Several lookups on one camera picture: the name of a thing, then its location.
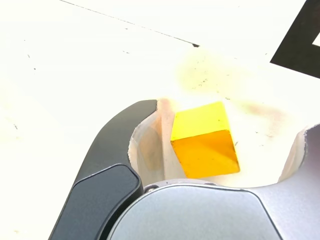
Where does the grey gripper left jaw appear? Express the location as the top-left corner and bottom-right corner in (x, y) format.
(48, 98), (186, 240)

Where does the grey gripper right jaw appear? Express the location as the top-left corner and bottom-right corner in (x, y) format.
(106, 123), (320, 240)

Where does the yellow cube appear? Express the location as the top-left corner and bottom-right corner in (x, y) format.
(170, 100), (241, 179)

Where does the black tape square outline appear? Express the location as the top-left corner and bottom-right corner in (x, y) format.
(269, 0), (320, 80)

